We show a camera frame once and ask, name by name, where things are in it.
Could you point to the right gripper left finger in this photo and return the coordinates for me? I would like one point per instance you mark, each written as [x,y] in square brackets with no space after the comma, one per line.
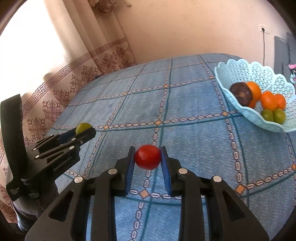
[66,217]

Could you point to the pile of clothes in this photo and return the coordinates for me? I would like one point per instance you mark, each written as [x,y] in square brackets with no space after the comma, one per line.
[292,68]

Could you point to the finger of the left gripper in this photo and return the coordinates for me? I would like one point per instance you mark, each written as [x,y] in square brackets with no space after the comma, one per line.
[74,140]
[52,141]

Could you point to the red tomato front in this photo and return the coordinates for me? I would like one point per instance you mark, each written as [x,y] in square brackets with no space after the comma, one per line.
[148,157]

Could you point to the beige patterned curtain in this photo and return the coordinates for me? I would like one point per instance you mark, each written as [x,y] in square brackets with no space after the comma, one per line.
[51,49]

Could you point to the white wall socket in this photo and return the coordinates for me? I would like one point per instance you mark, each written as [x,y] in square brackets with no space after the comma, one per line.
[264,29]

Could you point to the blue patterned bedspread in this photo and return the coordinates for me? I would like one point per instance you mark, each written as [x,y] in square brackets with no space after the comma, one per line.
[177,103]

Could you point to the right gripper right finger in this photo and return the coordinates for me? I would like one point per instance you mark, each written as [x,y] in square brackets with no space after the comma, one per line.
[228,217]

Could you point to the dark brown round fruit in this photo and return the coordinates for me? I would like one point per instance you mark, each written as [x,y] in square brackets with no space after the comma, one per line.
[242,93]

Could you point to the grey upholstered headboard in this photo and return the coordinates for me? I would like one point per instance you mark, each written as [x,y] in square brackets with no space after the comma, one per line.
[284,54]

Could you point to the light blue lattice basket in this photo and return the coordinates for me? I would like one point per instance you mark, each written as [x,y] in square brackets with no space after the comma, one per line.
[234,71]

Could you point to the large orange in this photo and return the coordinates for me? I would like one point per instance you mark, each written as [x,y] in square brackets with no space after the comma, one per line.
[256,93]

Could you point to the black tracker device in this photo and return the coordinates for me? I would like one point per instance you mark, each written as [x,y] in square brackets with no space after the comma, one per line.
[12,133]

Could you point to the green fruit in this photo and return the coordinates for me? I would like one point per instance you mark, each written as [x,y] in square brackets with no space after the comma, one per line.
[82,127]
[279,116]
[267,115]

